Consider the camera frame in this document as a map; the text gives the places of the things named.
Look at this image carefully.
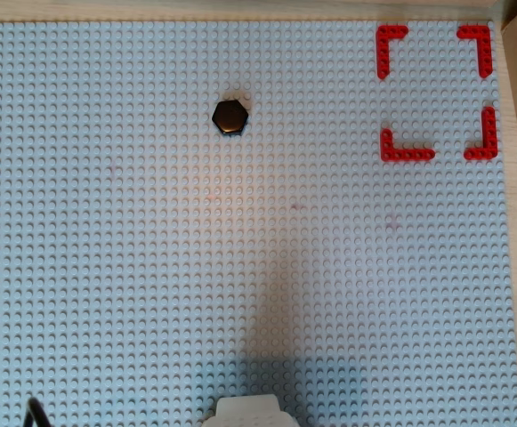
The grey Lego baseplate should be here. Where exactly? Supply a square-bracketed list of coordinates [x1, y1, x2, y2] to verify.
[0, 19, 517, 427]

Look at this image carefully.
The black camera cable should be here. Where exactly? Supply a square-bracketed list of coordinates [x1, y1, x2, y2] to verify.
[20, 396, 53, 427]

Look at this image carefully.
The red L-shaped Lego beam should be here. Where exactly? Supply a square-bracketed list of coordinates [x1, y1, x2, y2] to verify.
[379, 127, 437, 163]
[456, 24, 494, 80]
[375, 24, 410, 81]
[463, 105, 498, 162]

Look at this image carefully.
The black hexagonal Lego piece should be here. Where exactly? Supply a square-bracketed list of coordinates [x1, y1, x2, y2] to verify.
[211, 99, 250, 137]

